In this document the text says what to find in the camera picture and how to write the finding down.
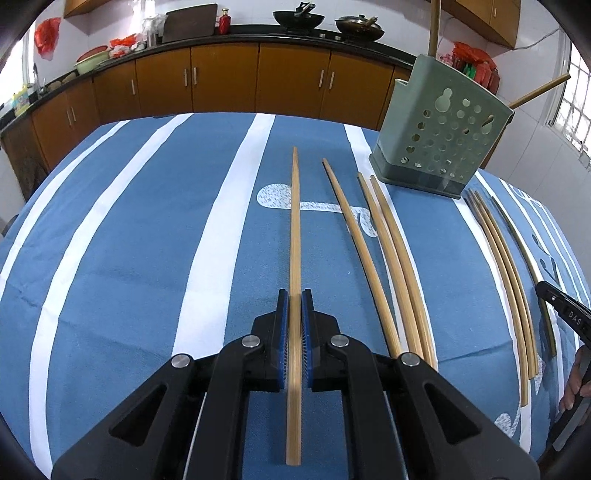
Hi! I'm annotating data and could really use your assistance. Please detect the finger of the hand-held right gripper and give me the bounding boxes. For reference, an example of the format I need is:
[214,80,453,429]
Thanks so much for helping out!
[536,280,591,346]

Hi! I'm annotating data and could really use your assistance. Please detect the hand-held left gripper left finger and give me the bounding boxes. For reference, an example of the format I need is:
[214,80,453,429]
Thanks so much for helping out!
[51,288,291,480]

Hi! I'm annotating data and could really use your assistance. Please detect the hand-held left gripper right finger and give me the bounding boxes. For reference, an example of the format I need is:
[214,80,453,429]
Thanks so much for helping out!
[301,288,541,480]

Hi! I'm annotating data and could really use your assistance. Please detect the light bamboo chopstick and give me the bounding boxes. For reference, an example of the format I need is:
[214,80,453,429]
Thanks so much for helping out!
[321,158,402,359]
[357,174,424,360]
[510,73,572,110]
[369,175,438,371]
[470,188,536,381]
[285,147,304,467]
[428,0,443,57]
[465,189,528,407]
[475,188,540,374]

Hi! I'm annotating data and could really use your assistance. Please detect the green perforated chopstick holder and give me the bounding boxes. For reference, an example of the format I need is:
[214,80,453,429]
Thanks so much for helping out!
[368,54,515,200]

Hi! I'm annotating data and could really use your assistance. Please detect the person's right hand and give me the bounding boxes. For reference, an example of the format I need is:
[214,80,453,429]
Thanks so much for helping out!
[558,344,591,414]

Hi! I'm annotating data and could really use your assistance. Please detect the dark thin chopstick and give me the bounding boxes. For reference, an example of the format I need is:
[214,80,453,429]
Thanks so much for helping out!
[490,197,557,357]

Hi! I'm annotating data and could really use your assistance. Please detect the blue white striped tablecloth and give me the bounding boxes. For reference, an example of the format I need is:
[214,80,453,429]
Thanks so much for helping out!
[0,112,591,480]

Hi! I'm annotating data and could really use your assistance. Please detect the barred window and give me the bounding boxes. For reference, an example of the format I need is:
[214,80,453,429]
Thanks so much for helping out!
[545,28,591,171]

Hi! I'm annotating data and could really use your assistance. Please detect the red bag with bottles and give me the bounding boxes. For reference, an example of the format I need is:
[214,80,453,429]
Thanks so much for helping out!
[441,41,502,93]

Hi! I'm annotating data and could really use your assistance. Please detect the wooden lower kitchen cabinets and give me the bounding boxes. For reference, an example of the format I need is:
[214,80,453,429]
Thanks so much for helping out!
[0,41,416,185]

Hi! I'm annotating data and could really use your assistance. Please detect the gas stove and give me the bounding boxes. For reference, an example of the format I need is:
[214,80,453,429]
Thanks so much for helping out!
[277,27,372,43]

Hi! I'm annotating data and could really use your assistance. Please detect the black kitchen countertop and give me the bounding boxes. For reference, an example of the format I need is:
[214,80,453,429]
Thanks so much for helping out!
[0,25,419,134]

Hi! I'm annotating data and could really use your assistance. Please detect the steel wok with lid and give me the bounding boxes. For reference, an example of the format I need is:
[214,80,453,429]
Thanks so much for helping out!
[334,15,386,41]

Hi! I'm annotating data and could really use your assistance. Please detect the black wok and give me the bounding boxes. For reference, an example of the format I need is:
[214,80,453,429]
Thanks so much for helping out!
[272,2,317,32]

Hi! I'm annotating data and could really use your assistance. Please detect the dark cutting board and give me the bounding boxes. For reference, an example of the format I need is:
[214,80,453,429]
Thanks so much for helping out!
[161,4,219,44]

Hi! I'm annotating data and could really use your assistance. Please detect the green basin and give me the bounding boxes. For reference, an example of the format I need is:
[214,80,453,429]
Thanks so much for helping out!
[74,50,112,76]

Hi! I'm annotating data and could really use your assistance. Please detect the red plastic bags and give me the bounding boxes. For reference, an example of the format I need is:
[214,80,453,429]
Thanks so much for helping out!
[109,33,147,58]

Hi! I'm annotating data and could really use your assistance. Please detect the clear plastic container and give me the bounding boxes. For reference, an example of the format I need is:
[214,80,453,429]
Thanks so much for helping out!
[142,14,167,48]

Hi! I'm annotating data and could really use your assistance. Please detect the sliding window over sink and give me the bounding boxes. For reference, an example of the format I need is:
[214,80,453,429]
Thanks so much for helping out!
[0,41,26,116]

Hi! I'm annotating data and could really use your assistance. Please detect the hanging red plastic bag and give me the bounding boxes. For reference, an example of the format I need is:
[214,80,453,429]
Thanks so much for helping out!
[34,17,62,58]

